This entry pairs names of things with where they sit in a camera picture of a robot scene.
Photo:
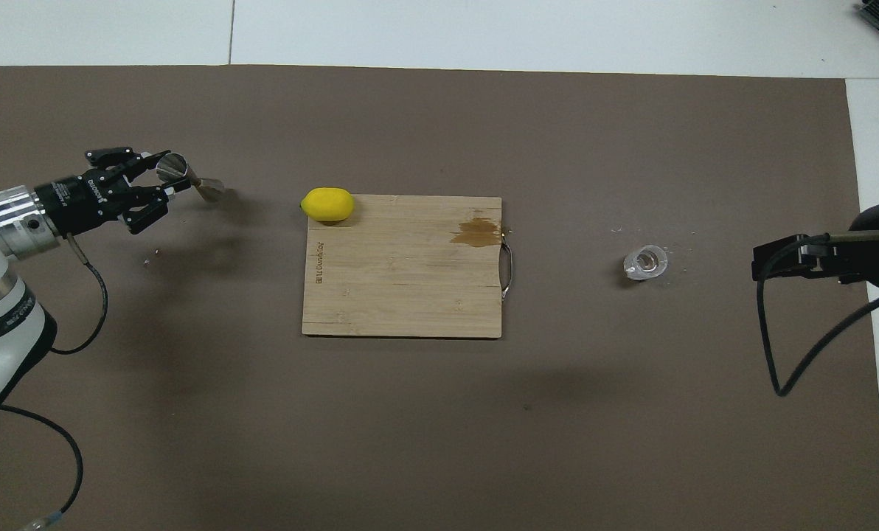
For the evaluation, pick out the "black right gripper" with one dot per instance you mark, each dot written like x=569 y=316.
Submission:
x=874 y=251

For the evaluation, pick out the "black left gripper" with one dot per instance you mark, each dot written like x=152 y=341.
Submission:
x=85 y=199

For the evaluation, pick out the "steel cocktail jigger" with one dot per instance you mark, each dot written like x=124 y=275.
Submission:
x=172 y=168

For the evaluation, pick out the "small clear glass cup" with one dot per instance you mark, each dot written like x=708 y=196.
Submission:
x=646 y=262

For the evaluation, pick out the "yellow lemon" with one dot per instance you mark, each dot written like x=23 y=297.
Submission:
x=327 y=205

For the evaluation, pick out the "wooden cutting board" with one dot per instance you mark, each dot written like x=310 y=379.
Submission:
x=402 y=280

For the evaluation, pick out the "brown table mat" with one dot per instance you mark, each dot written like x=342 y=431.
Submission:
x=410 y=442

